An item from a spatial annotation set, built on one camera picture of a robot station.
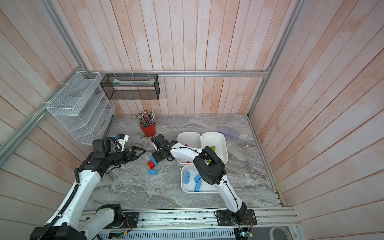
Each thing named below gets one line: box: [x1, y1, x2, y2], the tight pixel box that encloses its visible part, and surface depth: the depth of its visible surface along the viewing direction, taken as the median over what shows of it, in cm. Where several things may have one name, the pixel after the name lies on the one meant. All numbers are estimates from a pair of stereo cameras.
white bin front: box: [180, 164, 219, 194], surface depth 86 cm
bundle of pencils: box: [135, 109, 156, 128], surface depth 102 cm
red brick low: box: [147, 160, 155, 169], surface depth 93 cm
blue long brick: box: [184, 171, 190, 184], surface depth 87 cm
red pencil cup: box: [140, 123, 157, 138], surface depth 110 cm
